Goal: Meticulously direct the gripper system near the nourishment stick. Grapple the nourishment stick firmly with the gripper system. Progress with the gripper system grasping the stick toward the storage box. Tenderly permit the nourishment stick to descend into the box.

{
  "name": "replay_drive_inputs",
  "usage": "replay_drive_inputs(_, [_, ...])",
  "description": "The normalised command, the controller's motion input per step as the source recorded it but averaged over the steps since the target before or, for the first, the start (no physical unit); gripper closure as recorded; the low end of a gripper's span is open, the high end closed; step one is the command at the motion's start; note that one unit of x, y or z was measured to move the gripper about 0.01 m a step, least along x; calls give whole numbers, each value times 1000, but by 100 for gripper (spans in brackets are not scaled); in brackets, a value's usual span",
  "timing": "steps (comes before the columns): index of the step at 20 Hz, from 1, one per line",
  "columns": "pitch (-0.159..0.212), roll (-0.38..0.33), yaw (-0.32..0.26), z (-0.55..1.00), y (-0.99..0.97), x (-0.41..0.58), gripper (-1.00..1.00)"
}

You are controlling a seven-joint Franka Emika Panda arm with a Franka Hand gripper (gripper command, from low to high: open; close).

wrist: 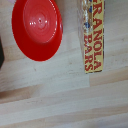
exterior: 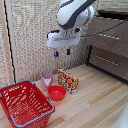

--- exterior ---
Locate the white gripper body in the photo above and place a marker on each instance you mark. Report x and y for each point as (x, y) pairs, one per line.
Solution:
(63, 39)

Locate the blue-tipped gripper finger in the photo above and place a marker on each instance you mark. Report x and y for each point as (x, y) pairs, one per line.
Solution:
(56, 53)
(68, 51)

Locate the colourful snack box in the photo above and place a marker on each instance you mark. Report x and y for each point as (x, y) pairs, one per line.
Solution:
(68, 81)

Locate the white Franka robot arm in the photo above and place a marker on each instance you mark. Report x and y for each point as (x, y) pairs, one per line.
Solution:
(74, 13)

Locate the pink plastic cup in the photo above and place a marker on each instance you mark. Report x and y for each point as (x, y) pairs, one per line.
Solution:
(46, 80)

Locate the red plastic bowl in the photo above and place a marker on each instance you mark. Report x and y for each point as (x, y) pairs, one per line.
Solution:
(57, 93)

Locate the brown drawer cabinet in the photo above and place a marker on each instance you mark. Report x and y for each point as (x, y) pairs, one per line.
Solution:
(108, 46)

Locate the red shopping basket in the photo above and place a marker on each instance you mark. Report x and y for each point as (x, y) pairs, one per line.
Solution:
(24, 105)

